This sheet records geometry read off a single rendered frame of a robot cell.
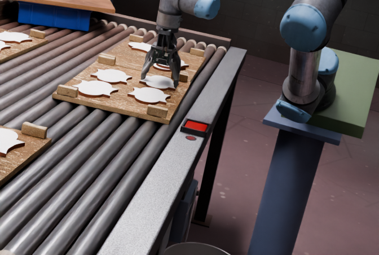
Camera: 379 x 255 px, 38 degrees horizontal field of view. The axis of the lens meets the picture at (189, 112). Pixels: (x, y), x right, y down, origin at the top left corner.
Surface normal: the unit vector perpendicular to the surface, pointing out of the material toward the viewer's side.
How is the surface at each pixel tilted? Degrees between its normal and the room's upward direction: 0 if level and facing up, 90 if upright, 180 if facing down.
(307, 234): 0
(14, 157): 0
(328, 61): 38
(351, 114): 45
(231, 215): 0
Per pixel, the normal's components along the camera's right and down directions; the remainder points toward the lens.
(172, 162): 0.18, -0.92
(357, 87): -0.08, -0.47
